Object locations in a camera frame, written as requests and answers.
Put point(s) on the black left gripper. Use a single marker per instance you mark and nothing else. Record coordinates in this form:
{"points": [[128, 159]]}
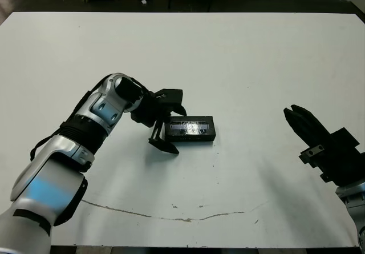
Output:
{"points": [[148, 109]]}

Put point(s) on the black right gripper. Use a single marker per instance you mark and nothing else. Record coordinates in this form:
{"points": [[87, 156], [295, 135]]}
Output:
{"points": [[339, 162]]}

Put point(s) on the black glossy box lid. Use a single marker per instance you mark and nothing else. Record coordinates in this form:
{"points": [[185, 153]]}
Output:
{"points": [[196, 134]]}

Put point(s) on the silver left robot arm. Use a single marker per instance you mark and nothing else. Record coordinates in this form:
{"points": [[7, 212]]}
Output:
{"points": [[57, 165]]}

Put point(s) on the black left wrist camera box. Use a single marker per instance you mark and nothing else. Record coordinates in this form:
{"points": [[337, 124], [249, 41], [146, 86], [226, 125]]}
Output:
{"points": [[171, 95]]}

